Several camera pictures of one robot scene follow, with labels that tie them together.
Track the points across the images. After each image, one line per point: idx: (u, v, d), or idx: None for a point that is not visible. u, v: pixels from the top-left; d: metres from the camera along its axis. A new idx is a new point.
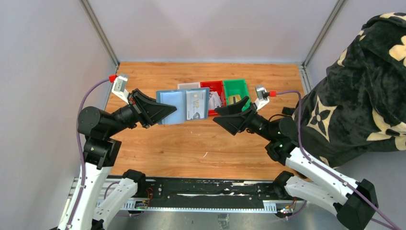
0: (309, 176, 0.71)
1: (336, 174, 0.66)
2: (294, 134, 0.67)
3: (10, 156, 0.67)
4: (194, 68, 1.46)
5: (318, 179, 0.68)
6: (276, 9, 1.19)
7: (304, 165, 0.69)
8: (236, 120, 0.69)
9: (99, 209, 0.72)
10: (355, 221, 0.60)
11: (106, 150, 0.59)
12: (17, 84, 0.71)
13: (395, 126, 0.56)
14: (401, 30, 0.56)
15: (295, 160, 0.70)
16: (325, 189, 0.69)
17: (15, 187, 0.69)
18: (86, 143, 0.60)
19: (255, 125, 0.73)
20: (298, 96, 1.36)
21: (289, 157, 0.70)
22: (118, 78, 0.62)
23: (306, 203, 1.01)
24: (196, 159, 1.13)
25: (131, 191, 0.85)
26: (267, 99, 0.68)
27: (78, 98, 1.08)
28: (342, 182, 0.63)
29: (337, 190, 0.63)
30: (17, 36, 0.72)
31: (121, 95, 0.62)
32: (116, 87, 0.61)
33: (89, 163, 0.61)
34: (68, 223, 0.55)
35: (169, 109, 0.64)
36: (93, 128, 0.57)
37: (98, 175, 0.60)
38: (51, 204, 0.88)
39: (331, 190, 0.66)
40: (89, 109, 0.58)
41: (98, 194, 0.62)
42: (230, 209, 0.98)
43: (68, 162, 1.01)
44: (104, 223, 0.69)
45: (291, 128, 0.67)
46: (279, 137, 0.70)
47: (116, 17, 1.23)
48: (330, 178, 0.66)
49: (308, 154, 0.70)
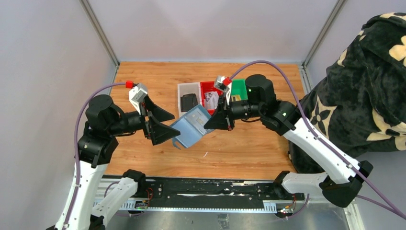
0: (308, 150, 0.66)
1: (341, 154, 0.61)
2: (266, 85, 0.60)
3: (10, 155, 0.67)
4: (194, 68, 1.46)
5: (319, 155, 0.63)
6: (275, 9, 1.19)
7: (309, 140, 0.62)
8: (219, 119, 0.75)
9: (100, 206, 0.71)
10: (347, 200, 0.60)
11: (100, 147, 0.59)
12: (17, 85, 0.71)
13: (395, 126, 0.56)
14: (401, 30, 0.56)
15: (299, 134, 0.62)
16: (321, 165, 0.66)
17: (14, 186, 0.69)
18: (82, 139, 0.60)
19: (240, 112, 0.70)
20: (298, 96, 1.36)
21: (293, 130, 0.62)
22: (138, 88, 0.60)
23: (306, 203, 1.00)
24: (196, 159, 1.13)
25: (131, 191, 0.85)
26: (228, 88, 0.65)
27: (77, 99, 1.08)
28: (346, 164, 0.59)
29: (340, 172, 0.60)
30: (17, 37, 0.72)
31: (136, 106, 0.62)
32: (134, 97, 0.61)
33: (84, 161, 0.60)
34: (65, 222, 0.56)
35: (174, 132, 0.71)
36: (102, 111, 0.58)
37: (93, 174, 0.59)
38: (51, 204, 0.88)
39: (330, 168, 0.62)
40: (102, 96, 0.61)
41: (95, 193, 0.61)
42: (230, 209, 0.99)
43: (68, 161, 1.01)
44: (105, 220, 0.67)
45: (261, 80, 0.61)
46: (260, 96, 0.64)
47: (116, 17, 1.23)
48: (334, 156, 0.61)
49: (314, 128, 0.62)
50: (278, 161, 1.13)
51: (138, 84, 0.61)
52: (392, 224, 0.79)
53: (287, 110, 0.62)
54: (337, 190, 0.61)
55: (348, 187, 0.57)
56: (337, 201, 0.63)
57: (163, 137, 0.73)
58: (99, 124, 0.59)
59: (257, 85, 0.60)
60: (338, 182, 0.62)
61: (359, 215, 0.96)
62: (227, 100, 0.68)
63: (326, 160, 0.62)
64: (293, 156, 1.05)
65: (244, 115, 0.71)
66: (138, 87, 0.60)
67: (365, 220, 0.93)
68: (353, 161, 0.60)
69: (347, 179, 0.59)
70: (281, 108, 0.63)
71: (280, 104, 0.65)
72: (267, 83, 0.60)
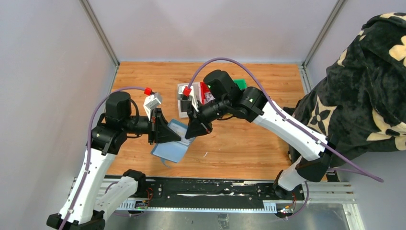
0: (277, 133, 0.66)
1: (309, 131, 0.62)
2: (223, 77, 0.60)
3: (10, 155, 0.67)
4: (194, 68, 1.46)
5: (290, 136, 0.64)
6: (275, 9, 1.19)
7: (278, 123, 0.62)
8: (195, 127, 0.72)
9: (101, 201, 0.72)
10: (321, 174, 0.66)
11: (112, 137, 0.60)
12: (17, 85, 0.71)
13: (395, 126, 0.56)
14: (401, 30, 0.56)
15: (268, 119, 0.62)
16: (293, 145, 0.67)
17: (14, 187, 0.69)
18: (95, 129, 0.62)
19: (211, 113, 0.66)
20: (298, 97, 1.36)
21: (262, 115, 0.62)
22: (153, 97, 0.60)
23: (306, 203, 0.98)
24: (196, 159, 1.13)
25: (131, 189, 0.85)
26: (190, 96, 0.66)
27: (77, 98, 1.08)
28: (314, 140, 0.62)
29: (310, 149, 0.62)
30: (17, 37, 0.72)
31: (148, 112, 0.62)
32: (147, 104, 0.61)
33: (94, 149, 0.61)
34: (70, 208, 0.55)
35: (175, 137, 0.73)
36: (119, 103, 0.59)
37: (103, 162, 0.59)
38: (51, 204, 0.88)
39: (301, 147, 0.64)
40: (121, 91, 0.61)
41: (101, 182, 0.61)
42: (230, 209, 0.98)
43: (68, 161, 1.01)
44: (105, 214, 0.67)
45: (216, 74, 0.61)
46: (220, 91, 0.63)
47: (116, 17, 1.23)
48: (303, 135, 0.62)
49: (281, 110, 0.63)
50: (278, 162, 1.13)
51: (155, 93, 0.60)
52: (393, 224, 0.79)
53: (253, 97, 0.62)
54: (310, 167, 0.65)
55: (320, 163, 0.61)
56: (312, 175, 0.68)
57: (165, 139, 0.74)
58: (114, 113, 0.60)
59: (212, 78, 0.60)
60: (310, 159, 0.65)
61: (359, 215, 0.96)
62: (195, 107, 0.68)
63: (298, 140, 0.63)
64: (293, 156, 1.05)
65: (216, 116, 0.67)
66: (154, 96, 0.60)
67: (365, 220, 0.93)
68: (321, 136, 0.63)
69: (318, 155, 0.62)
70: (246, 95, 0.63)
71: (243, 93, 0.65)
72: (223, 75, 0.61)
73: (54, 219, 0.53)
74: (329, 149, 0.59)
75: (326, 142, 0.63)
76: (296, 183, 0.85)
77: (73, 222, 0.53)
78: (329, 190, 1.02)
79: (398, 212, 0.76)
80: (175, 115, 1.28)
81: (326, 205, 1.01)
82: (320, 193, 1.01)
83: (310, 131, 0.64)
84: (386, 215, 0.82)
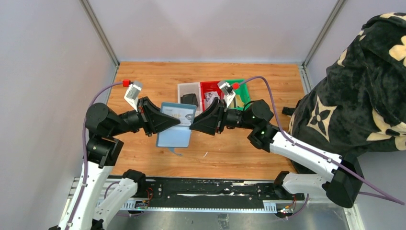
0: (293, 158, 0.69)
1: (319, 152, 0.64)
2: (269, 117, 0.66)
3: (9, 155, 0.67)
4: (194, 68, 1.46)
5: (302, 161, 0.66)
6: (276, 9, 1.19)
7: (287, 148, 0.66)
8: (209, 120, 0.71)
9: (99, 209, 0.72)
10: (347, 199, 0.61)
11: (108, 150, 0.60)
12: (17, 84, 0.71)
13: (395, 126, 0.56)
14: (401, 30, 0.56)
15: (277, 145, 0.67)
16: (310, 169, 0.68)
17: (15, 188, 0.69)
18: (89, 142, 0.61)
19: (234, 120, 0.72)
20: (298, 97, 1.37)
21: (272, 142, 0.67)
22: (132, 85, 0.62)
23: (306, 203, 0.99)
24: (196, 159, 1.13)
25: (131, 192, 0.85)
26: (232, 94, 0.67)
27: (77, 98, 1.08)
28: (326, 159, 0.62)
29: (323, 168, 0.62)
30: (18, 37, 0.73)
31: (132, 103, 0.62)
32: (128, 94, 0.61)
33: (92, 162, 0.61)
34: (68, 221, 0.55)
35: (173, 120, 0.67)
36: (101, 122, 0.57)
37: (100, 175, 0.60)
38: (51, 205, 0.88)
39: (316, 168, 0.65)
40: (98, 105, 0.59)
41: (98, 194, 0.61)
42: (230, 209, 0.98)
43: (69, 161, 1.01)
44: (105, 223, 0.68)
45: (265, 109, 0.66)
46: (257, 123, 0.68)
47: (116, 17, 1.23)
48: (313, 155, 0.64)
49: (290, 136, 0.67)
50: (278, 162, 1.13)
51: (133, 82, 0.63)
52: (392, 224, 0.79)
53: (266, 128, 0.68)
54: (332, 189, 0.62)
55: (335, 180, 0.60)
56: (341, 201, 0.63)
57: (162, 127, 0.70)
58: (101, 131, 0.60)
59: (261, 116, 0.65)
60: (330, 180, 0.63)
61: (359, 215, 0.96)
62: (228, 104, 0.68)
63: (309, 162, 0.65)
64: None
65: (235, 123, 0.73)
66: (132, 85, 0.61)
67: (365, 220, 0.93)
68: (333, 155, 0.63)
69: (332, 173, 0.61)
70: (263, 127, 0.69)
71: None
72: (269, 115, 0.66)
73: None
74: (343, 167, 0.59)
75: (339, 161, 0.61)
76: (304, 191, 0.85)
77: None
78: None
79: (398, 212, 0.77)
80: None
81: (326, 205, 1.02)
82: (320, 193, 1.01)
83: (322, 151, 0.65)
84: (386, 215, 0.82)
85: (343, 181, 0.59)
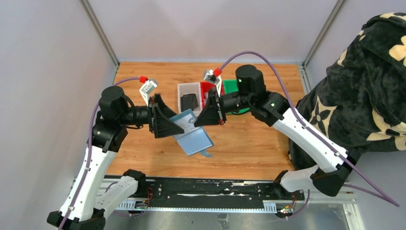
0: (295, 139, 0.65)
1: (329, 142, 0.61)
2: (258, 76, 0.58)
3: (8, 155, 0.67)
4: (194, 68, 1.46)
5: (307, 144, 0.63)
6: (275, 9, 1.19)
7: (297, 130, 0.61)
8: (209, 112, 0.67)
9: (101, 200, 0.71)
10: (335, 189, 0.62)
11: (113, 134, 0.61)
12: (16, 84, 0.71)
13: (395, 126, 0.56)
14: (401, 30, 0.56)
15: (287, 124, 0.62)
16: (308, 153, 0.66)
17: (14, 187, 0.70)
18: (95, 126, 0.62)
19: (232, 105, 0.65)
20: (298, 97, 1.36)
21: (281, 120, 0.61)
22: (149, 81, 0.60)
23: (306, 203, 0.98)
24: (196, 159, 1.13)
25: (131, 189, 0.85)
26: (218, 80, 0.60)
27: (77, 98, 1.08)
28: (333, 152, 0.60)
29: (328, 160, 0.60)
30: (17, 37, 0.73)
31: (144, 97, 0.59)
32: (143, 89, 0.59)
33: (95, 146, 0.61)
34: (70, 205, 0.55)
35: (178, 130, 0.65)
36: (114, 102, 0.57)
37: (104, 159, 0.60)
38: (51, 204, 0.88)
39: (318, 156, 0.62)
40: (114, 87, 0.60)
41: (101, 180, 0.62)
42: (230, 209, 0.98)
43: (68, 161, 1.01)
44: (106, 212, 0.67)
45: (252, 70, 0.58)
46: (250, 88, 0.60)
47: (115, 17, 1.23)
48: (322, 145, 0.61)
49: (302, 118, 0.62)
50: (278, 162, 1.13)
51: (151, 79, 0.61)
52: (392, 225, 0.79)
53: (275, 100, 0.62)
54: (327, 180, 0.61)
55: (338, 175, 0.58)
56: (328, 191, 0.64)
57: (166, 132, 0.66)
58: (110, 113, 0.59)
59: (247, 75, 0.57)
60: (325, 170, 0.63)
61: (359, 215, 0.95)
62: (219, 91, 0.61)
63: (315, 148, 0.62)
64: (293, 156, 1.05)
65: (236, 107, 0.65)
66: (149, 81, 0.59)
67: (365, 220, 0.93)
68: (341, 149, 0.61)
69: (335, 167, 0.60)
70: (269, 98, 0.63)
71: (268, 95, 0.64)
72: (258, 74, 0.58)
73: (55, 217, 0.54)
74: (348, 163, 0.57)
75: (345, 155, 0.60)
76: (300, 187, 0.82)
77: (73, 219, 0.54)
78: None
79: (397, 212, 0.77)
80: None
81: (326, 205, 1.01)
82: (320, 193, 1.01)
83: (330, 142, 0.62)
84: (386, 215, 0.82)
85: (344, 178, 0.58)
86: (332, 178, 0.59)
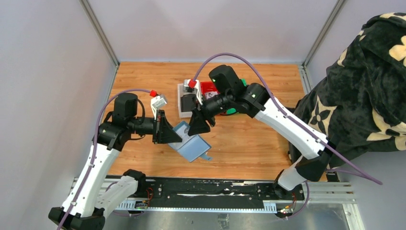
0: (277, 129, 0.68)
1: (310, 129, 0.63)
2: (227, 71, 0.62)
3: (8, 155, 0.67)
4: (194, 68, 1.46)
5: (290, 133, 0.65)
6: (275, 9, 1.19)
7: (278, 120, 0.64)
8: (197, 123, 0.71)
9: (101, 199, 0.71)
10: (318, 174, 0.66)
11: (118, 133, 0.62)
12: (17, 84, 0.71)
13: (395, 126, 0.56)
14: (401, 30, 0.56)
15: (268, 114, 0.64)
16: (291, 142, 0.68)
17: (15, 187, 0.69)
18: (101, 125, 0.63)
19: (216, 108, 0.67)
20: (298, 96, 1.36)
21: (263, 110, 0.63)
22: (159, 97, 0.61)
23: (306, 203, 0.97)
24: (196, 159, 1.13)
25: (131, 189, 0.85)
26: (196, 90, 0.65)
27: (77, 98, 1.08)
28: (315, 138, 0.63)
29: (310, 146, 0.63)
30: (17, 37, 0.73)
31: (154, 112, 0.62)
32: (154, 105, 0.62)
33: (100, 143, 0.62)
34: (73, 200, 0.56)
35: (177, 138, 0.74)
36: (128, 101, 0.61)
37: (107, 156, 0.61)
38: (51, 205, 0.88)
39: (300, 144, 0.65)
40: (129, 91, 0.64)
41: (104, 178, 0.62)
42: (230, 209, 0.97)
43: (69, 162, 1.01)
44: (106, 212, 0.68)
45: (220, 67, 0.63)
46: (224, 85, 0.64)
47: (116, 17, 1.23)
48: (303, 133, 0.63)
49: (282, 107, 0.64)
50: (278, 162, 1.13)
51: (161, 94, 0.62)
52: (393, 225, 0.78)
53: (255, 92, 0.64)
54: (309, 166, 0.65)
55: (319, 161, 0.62)
56: (310, 176, 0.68)
57: (167, 139, 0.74)
58: (122, 111, 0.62)
59: (217, 72, 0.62)
60: (308, 157, 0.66)
61: (359, 215, 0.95)
62: (198, 99, 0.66)
63: (297, 137, 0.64)
64: (293, 156, 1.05)
65: (219, 110, 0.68)
66: (160, 97, 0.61)
67: (365, 220, 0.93)
68: (321, 135, 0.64)
69: (317, 154, 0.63)
70: (250, 90, 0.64)
71: (248, 87, 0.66)
72: (227, 69, 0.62)
73: (57, 212, 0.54)
74: (328, 147, 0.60)
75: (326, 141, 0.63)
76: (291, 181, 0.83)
77: (75, 214, 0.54)
78: (329, 190, 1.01)
79: (397, 212, 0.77)
80: (176, 115, 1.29)
81: (326, 205, 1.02)
82: (320, 193, 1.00)
83: (311, 129, 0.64)
84: (386, 216, 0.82)
85: (325, 162, 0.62)
86: (314, 163, 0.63)
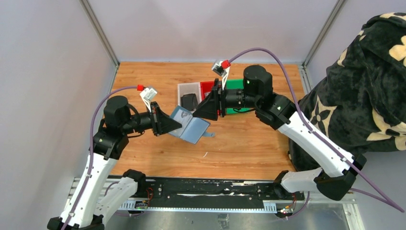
0: (300, 143, 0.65)
1: (335, 147, 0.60)
2: (267, 78, 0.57)
3: (8, 155, 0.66)
4: (194, 68, 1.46)
5: (313, 149, 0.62)
6: (275, 9, 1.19)
7: (303, 134, 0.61)
8: (208, 106, 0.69)
9: (99, 205, 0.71)
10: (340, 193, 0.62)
11: (114, 142, 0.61)
12: (17, 83, 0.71)
13: (395, 126, 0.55)
14: (401, 30, 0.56)
15: (294, 128, 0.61)
16: (314, 157, 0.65)
17: (15, 187, 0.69)
18: (96, 134, 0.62)
19: (234, 101, 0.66)
20: (298, 96, 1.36)
21: (287, 123, 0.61)
22: (149, 89, 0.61)
23: (306, 203, 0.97)
24: (196, 159, 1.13)
25: (131, 190, 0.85)
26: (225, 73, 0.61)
27: (77, 98, 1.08)
28: (340, 157, 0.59)
29: (334, 165, 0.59)
30: (18, 37, 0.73)
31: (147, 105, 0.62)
32: (146, 97, 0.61)
33: (96, 153, 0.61)
34: (71, 211, 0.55)
35: (177, 125, 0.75)
36: (118, 109, 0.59)
37: (105, 166, 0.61)
38: (52, 205, 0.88)
39: (323, 162, 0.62)
40: (118, 97, 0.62)
41: (101, 187, 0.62)
42: (230, 209, 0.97)
43: (69, 162, 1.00)
44: (104, 219, 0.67)
45: (259, 71, 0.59)
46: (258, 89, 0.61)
47: (116, 17, 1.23)
48: (328, 150, 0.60)
49: (308, 122, 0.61)
50: (278, 162, 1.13)
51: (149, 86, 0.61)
52: (393, 225, 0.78)
53: (281, 103, 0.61)
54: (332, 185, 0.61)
55: (344, 181, 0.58)
56: (332, 194, 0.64)
57: (167, 128, 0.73)
58: (114, 120, 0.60)
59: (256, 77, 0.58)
60: (331, 175, 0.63)
61: (359, 215, 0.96)
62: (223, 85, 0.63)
63: (321, 154, 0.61)
64: (293, 155, 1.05)
65: (237, 104, 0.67)
66: (150, 88, 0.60)
67: (365, 220, 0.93)
68: (347, 155, 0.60)
69: (342, 173, 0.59)
70: (276, 101, 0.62)
71: (275, 97, 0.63)
72: (267, 76, 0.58)
73: (55, 223, 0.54)
74: (354, 168, 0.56)
75: (352, 160, 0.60)
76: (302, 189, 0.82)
77: (73, 225, 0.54)
78: None
79: (397, 212, 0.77)
80: None
81: (326, 205, 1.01)
82: (320, 193, 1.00)
83: (337, 146, 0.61)
84: (386, 216, 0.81)
85: (350, 182, 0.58)
86: (339, 182, 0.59)
